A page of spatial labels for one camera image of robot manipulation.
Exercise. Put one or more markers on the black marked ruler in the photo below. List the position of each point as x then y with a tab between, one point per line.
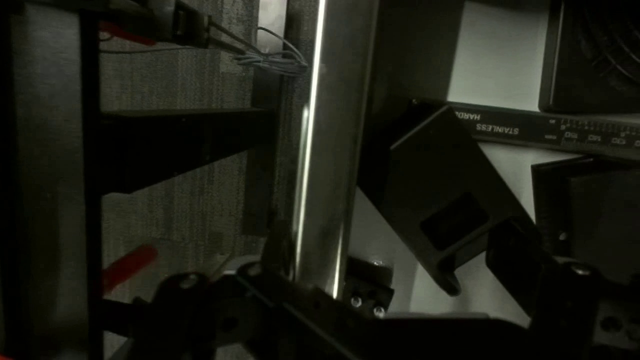
566	133

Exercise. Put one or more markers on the black metal stand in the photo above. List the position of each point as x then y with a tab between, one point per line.
166	142

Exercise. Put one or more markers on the black angular clip object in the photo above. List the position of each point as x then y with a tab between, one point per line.
447	200

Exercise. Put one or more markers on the black ribbed round item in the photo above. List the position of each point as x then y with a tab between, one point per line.
601	53

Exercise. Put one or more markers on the open metal drawer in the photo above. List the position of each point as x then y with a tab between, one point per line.
320	133

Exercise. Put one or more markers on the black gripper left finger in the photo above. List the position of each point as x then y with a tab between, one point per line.
201	306

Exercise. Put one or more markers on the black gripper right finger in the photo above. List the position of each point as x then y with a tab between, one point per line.
561	313

